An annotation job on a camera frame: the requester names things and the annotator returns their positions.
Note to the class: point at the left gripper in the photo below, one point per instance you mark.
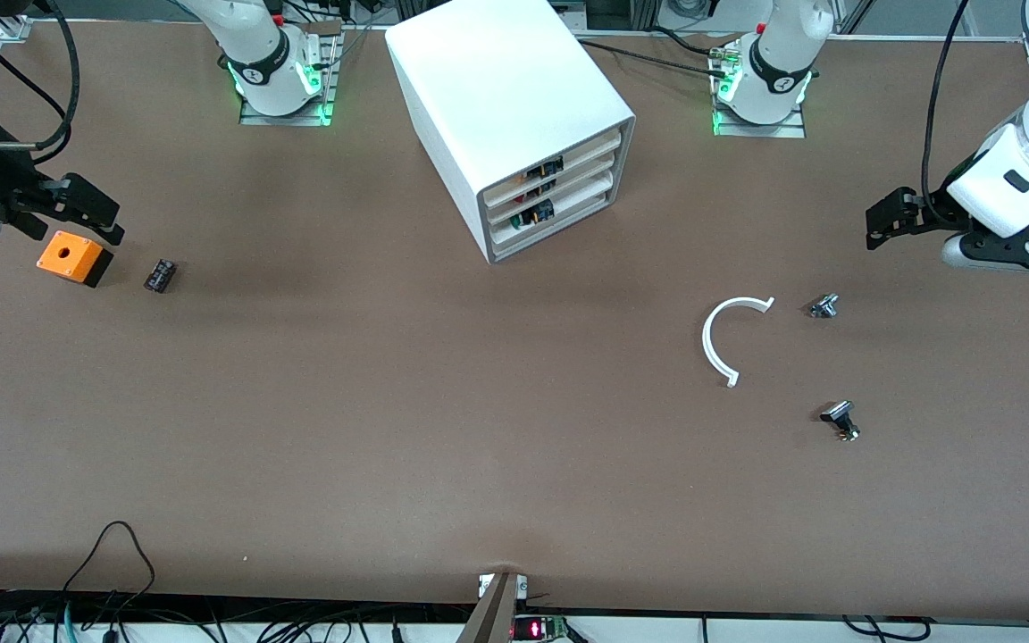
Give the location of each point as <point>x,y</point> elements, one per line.
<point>932,211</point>

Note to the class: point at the white drawer with yellow button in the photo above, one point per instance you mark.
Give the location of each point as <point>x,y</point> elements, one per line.
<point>590,147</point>

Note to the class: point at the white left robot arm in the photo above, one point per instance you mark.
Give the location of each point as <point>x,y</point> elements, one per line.
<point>782,54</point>

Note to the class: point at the black button with brass contacts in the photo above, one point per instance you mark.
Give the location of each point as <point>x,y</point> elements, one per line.
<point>839,413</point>

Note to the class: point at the white drawer with red button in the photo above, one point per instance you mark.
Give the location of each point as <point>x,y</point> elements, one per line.
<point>588,172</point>

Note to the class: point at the white drawer with black button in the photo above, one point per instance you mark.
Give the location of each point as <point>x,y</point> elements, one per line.
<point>581,204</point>

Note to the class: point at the red and black button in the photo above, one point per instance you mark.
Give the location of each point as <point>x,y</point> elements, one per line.
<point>543,187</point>

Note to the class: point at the black and yellow button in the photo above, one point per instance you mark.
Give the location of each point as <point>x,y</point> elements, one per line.
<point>537,214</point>

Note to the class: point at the white drawer cabinet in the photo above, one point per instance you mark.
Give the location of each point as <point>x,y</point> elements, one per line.
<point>497,80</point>

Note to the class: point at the orange box with black base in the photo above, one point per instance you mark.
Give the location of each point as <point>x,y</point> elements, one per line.
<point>68,254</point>

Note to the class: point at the small black contact block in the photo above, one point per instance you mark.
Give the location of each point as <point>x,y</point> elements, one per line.
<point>160,275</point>

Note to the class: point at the small metal black part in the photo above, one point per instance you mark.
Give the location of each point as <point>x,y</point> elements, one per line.
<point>824,306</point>

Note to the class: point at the small board with red display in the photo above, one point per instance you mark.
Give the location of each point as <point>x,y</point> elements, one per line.
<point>539,630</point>

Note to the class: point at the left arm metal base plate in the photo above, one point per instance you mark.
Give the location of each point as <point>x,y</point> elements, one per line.
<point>791,128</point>

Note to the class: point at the aluminium frame profile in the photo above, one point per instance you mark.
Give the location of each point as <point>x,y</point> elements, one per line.
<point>14,31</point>

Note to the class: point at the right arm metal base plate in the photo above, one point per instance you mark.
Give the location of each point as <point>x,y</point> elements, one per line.
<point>332,80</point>

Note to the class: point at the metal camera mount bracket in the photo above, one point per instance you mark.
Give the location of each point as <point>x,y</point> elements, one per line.
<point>497,616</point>

